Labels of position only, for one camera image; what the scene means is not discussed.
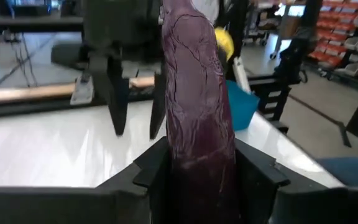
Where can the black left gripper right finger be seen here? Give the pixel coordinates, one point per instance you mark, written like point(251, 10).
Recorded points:
point(256, 180)

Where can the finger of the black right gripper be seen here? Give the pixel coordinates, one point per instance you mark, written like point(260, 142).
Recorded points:
point(117, 93)
point(159, 102)

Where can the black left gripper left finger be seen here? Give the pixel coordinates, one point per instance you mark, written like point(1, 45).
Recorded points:
point(154, 174)

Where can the long purple eggplant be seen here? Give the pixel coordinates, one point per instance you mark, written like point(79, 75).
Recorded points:
point(197, 109)

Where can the teal plastic bin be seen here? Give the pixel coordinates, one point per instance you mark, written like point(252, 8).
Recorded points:
point(244, 109)

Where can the black desk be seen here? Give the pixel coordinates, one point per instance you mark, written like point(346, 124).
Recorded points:
point(36, 23)

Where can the yellow tag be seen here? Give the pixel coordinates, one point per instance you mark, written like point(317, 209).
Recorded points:
point(224, 40)

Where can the wooden table board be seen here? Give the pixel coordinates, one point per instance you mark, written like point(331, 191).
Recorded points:
point(26, 93)

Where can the blue padded seat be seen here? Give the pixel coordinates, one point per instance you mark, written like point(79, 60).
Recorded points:
point(350, 171)

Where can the black office chair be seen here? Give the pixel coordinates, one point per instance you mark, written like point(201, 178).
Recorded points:
point(291, 62)

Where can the metal utility cart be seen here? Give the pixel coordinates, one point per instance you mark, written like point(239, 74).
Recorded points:
point(259, 23)

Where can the shelf with storage bins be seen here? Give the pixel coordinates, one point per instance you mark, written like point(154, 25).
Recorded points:
point(346, 40)

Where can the grey metal bracket plate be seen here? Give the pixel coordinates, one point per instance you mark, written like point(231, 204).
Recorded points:
point(82, 91)

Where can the black upright post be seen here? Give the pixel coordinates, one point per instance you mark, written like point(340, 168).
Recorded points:
point(236, 31)

